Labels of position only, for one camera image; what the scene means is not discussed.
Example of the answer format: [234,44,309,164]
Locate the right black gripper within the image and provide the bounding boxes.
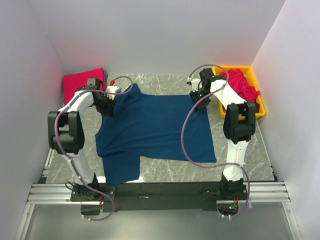
[189,88,213,113]

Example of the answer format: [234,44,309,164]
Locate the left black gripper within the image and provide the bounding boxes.
[92,93,117,118]

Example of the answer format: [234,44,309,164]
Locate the blue t-shirt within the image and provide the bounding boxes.
[95,84,217,186]

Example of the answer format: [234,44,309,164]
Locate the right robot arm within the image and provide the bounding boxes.
[182,64,256,200]

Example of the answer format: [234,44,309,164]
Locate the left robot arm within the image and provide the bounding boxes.
[47,77,122,202]

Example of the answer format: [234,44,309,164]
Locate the yellow plastic bin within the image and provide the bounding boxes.
[222,65,266,119]

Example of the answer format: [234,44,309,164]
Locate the folded grey t-shirt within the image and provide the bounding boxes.
[103,69,109,82]

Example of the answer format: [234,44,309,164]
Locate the crumpled pink t-shirt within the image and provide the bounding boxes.
[228,68,260,102]

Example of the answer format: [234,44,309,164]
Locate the folded pink t-shirt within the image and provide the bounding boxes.
[62,68,106,105]

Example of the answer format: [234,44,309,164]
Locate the dark red t-shirt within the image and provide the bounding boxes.
[254,100,260,114]

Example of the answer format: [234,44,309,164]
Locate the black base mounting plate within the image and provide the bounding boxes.
[68,181,249,216]

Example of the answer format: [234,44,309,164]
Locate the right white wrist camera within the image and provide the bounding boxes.
[187,77,201,92]

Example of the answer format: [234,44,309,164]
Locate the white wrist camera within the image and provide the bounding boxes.
[105,79,122,97]
[187,77,201,92]

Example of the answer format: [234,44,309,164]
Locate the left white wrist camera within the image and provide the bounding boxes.
[105,79,122,97]

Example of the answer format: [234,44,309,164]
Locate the aluminium rail frame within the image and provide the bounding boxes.
[15,181,302,240]

